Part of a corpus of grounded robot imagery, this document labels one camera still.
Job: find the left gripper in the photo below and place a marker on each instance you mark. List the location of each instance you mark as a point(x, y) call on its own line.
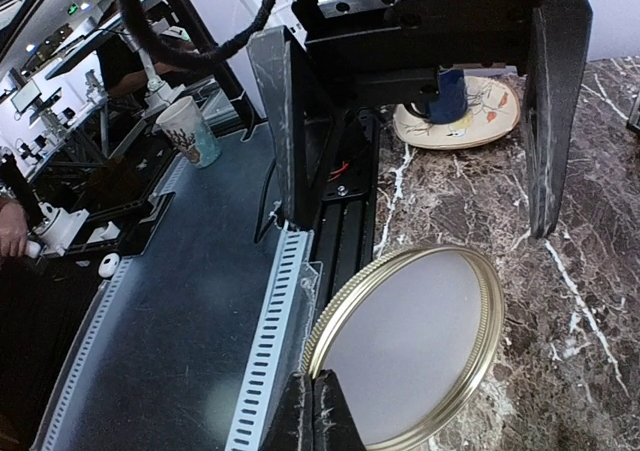
point(375, 52)

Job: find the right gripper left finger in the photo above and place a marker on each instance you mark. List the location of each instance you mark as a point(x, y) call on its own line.
point(292, 425)

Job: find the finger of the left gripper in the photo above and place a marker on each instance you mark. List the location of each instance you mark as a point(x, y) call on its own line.
point(308, 127)

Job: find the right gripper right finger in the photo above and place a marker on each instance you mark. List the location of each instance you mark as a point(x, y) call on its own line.
point(333, 425)

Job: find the white jar lid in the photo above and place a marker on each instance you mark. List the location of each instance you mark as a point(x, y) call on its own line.
point(410, 338)

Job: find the operator hand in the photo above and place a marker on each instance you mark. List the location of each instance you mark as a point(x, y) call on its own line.
point(13, 229)

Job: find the cream floral plate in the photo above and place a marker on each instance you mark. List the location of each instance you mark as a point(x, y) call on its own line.
point(493, 112)

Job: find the dark blue mug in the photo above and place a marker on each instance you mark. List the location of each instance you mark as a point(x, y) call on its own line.
point(450, 104)

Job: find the patterned paper cup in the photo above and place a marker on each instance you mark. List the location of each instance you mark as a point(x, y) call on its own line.
point(185, 126)

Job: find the white slotted cable duct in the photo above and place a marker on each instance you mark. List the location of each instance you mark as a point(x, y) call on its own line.
point(182, 348)

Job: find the left black frame post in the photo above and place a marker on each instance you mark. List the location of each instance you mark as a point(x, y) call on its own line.
point(225, 77)

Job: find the white teleoperation handle device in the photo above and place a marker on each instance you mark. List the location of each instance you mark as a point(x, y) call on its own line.
point(63, 234)

